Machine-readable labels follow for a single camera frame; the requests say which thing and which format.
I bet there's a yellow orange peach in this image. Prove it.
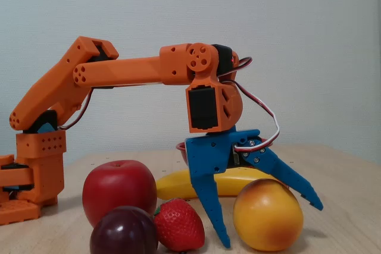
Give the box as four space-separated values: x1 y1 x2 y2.
232 178 304 252

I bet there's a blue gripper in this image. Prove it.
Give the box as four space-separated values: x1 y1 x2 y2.
185 126 324 249

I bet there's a red speckled bowl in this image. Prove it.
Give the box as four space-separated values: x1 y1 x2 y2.
176 137 274 167

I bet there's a dark purple plum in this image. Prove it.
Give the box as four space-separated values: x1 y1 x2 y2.
89 205 159 254

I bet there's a red white black servo wire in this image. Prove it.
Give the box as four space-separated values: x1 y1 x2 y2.
217 57 281 152
58 87 93 131

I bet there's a red strawberry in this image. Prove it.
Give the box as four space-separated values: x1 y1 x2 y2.
153 197 206 252

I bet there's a red apple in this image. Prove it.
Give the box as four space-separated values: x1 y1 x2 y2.
82 159 158 228

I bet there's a yellow banana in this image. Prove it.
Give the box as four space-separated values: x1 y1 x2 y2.
155 167 287 201

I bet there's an orange robot base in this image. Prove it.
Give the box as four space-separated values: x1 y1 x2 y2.
0 154 41 226

